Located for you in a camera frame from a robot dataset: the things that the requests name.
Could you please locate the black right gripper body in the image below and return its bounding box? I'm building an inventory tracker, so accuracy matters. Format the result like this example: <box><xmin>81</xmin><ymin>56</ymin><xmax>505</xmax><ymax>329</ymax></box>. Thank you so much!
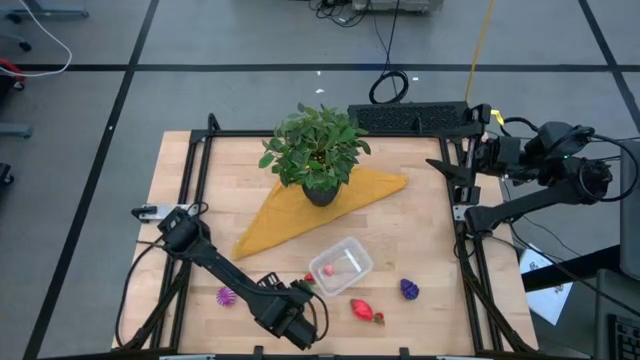
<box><xmin>472</xmin><ymin>135</ymin><xmax>524</xmax><ymax>177</ymax></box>

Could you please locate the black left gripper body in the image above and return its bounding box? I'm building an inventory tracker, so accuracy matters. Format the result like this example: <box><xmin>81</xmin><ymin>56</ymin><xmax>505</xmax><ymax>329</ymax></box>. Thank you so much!
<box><xmin>257</xmin><ymin>272</ymin><xmax>306</xmax><ymax>301</ymax></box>

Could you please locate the purple grape toy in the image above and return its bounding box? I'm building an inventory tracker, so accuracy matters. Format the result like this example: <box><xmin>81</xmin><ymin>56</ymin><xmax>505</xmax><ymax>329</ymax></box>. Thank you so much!
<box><xmin>399</xmin><ymin>278</ymin><xmax>421</xmax><ymax>301</ymax></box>

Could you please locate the clear plastic container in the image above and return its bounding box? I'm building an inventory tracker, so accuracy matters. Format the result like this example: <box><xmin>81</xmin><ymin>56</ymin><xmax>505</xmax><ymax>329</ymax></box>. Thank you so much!
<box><xmin>308</xmin><ymin>236</ymin><xmax>375</xmax><ymax>297</ymax></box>

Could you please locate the yellow cloth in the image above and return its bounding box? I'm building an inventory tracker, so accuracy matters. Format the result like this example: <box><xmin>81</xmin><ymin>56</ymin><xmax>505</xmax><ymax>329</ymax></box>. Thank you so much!
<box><xmin>231</xmin><ymin>165</ymin><xmax>410</xmax><ymax>261</ymax></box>

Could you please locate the black perforated box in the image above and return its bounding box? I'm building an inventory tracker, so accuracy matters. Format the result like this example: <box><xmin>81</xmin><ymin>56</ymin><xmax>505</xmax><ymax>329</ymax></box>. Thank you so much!
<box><xmin>347</xmin><ymin>101</ymin><xmax>474</xmax><ymax>134</ymax></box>

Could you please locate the green potted plant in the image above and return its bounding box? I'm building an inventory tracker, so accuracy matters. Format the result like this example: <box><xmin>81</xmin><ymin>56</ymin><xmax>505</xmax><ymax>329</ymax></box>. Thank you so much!
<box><xmin>258</xmin><ymin>102</ymin><xmax>372</xmax><ymax>208</ymax></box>

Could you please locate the white paper sheet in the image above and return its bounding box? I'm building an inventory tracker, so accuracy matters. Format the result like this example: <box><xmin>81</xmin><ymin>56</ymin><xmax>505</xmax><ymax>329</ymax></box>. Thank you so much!
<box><xmin>518</xmin><ymin>243</ymin><xmax>575</xmax><ymax>327</ymax></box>

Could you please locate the grey device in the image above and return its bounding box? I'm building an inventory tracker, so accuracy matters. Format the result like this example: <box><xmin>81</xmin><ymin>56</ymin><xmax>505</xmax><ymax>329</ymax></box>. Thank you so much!
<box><xmin>351</xmin><ymin>0</ymin><xmax>445</xmax><ymax>14</ymax></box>

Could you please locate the black desk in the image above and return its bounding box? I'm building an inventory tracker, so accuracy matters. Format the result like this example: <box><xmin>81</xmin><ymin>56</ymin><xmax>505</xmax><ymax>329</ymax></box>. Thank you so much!
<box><xmin>522</xmin><ymin>243</ymin><xmax>640</xmax><ymax>360</ymax></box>

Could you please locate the black keyboard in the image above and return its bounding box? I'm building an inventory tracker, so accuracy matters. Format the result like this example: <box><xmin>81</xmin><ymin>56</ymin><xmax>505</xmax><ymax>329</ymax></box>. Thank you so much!
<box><xmin>606</xmin><ymin>313</ymin><xmax>640</xmax><ymax>360</ymax></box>

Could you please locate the grey furniture leg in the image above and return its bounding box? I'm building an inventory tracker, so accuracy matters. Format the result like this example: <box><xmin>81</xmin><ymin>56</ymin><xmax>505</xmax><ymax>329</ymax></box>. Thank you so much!
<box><xmin>0</xmin><ymin>123</ymin><xmax>34</xmax><ymax>140</ymax></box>

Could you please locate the red cart part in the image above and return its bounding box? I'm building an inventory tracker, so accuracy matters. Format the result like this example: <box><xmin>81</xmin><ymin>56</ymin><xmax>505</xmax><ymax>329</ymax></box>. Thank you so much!
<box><xmin>0</xmin><ymin>56</ymin><xmax>27</xmax><ymax>94</ymax></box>

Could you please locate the grey chair base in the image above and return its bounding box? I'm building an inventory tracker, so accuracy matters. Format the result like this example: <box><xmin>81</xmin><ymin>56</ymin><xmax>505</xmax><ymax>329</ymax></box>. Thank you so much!
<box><xmin>0</xmin><ymin>0</ymin><xmax>91</xmax><ymax>54</ymax></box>

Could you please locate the yellow hanging cable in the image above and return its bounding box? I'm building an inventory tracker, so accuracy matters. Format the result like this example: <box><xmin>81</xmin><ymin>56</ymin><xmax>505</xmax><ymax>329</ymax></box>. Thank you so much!
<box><xmin>463</xmin><ymin>0</ymin><xmax>498</xmax><ymax>104</ymax></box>

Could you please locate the black hanging cable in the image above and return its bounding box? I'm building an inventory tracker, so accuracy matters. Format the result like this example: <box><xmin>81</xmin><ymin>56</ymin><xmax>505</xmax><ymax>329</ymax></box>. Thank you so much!
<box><xmin>368</xmin><ymin>0</ymin><xmax>411</xmax><ymax>106</ymax></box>

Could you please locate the black aluminium table frame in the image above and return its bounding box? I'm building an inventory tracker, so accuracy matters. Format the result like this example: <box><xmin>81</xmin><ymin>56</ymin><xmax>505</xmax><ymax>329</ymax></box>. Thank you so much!
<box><xmin>113</xmin><ymin>112</ymin><xmax>539</xmax><ymax>360</ymax></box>

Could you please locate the black cable bundle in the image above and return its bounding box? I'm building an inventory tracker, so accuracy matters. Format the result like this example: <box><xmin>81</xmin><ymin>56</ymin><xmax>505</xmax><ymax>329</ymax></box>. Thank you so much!
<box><xmin>308</xmin><ymin>0</ymin><xmax>372</xmax><ymax>29</ymax></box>

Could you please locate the white cable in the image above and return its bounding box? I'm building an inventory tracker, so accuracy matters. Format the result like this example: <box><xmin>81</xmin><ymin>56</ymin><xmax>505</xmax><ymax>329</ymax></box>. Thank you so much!
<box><xmin>0</xmin><ymin>0</ymin><xmax>74</xmax><ymax>79</ymax></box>

